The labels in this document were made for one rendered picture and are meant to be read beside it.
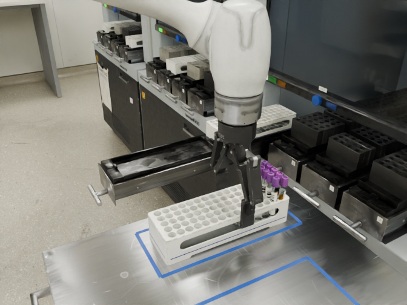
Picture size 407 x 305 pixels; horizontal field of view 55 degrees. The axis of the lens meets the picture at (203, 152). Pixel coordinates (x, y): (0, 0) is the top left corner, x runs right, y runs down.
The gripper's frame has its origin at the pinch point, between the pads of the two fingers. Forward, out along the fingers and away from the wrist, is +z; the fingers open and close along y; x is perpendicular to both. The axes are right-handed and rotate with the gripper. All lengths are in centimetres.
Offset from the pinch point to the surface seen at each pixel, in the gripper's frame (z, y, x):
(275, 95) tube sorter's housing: -1, -46, 46
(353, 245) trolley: 5.5, 17.9, 18.4
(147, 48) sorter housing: 4, -149, 37
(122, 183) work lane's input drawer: 7.1, -29.6, -16.2
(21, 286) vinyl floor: 87, -91, -52
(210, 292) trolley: 5.5, 14.6, -13.7
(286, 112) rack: 2, -37, 44
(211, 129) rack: 2.0, -38.5, 15.9
